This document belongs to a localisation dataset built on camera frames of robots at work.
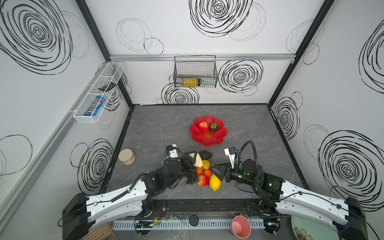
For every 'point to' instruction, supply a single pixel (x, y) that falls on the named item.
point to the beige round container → (127, 156)
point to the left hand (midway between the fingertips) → (197, 155)
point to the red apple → (203, 126)
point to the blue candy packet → (95, 105)
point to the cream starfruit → (198, 161)
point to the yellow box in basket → (189, 82)
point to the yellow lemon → (215, 183)
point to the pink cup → (241, 227)
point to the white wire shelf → (112, 72)
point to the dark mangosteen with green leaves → (213, 127)
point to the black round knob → (193, 220)
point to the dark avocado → (205, 155)
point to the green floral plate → (307, 228)
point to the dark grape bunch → (191, 168)
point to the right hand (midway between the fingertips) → (211, 168)
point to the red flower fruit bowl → (208, 138)
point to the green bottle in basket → (208, 81)
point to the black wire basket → (195, 71)
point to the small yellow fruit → (206, 164)
